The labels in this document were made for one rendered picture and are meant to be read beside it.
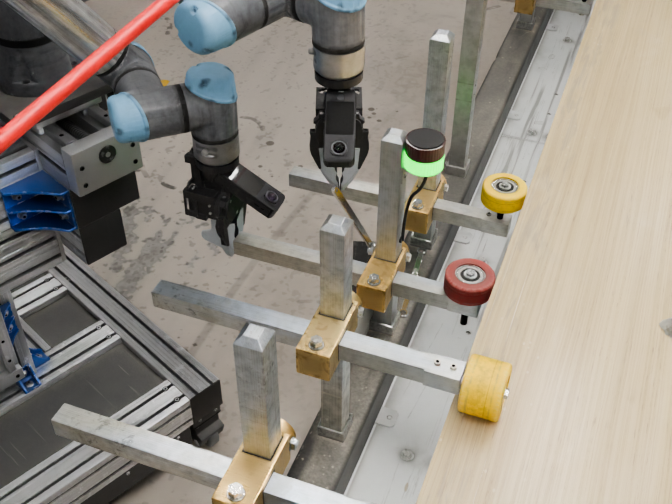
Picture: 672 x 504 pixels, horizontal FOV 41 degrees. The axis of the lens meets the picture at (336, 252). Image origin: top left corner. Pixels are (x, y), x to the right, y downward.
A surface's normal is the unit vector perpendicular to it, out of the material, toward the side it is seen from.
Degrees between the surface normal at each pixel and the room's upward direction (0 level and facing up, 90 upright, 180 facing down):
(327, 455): 0
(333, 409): 90
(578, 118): 0
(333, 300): 90
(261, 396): 90
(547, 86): 0
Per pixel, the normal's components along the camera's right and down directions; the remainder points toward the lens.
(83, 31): 0.59, 0.36
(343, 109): -0.01, -0.32
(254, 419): -0.36, 0.61
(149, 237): 0.00, -0.76
